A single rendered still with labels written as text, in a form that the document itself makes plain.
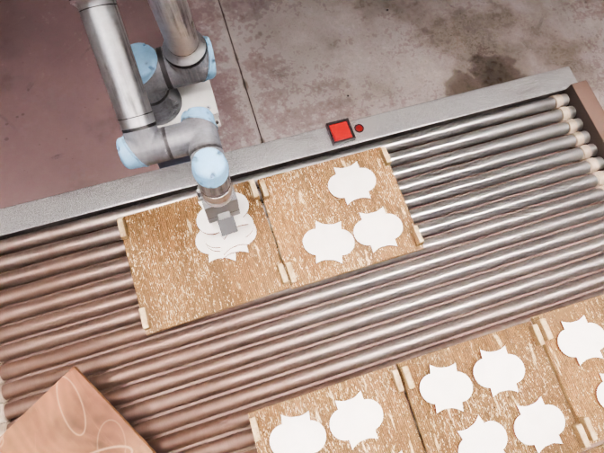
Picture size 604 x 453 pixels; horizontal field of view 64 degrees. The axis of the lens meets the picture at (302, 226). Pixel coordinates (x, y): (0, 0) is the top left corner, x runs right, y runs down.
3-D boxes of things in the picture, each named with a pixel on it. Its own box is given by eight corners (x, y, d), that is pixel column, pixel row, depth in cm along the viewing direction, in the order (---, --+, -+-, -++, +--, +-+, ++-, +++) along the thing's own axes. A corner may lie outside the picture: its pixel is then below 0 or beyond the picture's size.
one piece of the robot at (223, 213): (206, 224, 110) (214, 244, 126) (243, 212, 112) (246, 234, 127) (190, 179, 114) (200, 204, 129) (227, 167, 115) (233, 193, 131)
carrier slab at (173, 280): (119, 220, 141) (117, 218, 139) (253, 181, 147) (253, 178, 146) (147, 335, 131) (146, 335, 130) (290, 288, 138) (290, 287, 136)
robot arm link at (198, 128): (160, 112, 107) (170, 155, 103) (209, 100, 108) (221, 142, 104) (169, 129, 114) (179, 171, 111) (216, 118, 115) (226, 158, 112)
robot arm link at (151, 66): (124, 74, 143) (107, 45, 130) (169, 63, 144) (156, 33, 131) (131, 109, 140) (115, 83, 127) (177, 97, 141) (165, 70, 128)
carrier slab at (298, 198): (257, 182, 147) (256, 179, 146) (381, 147, 154) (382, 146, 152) (291, 289, 137) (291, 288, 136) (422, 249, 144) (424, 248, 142)
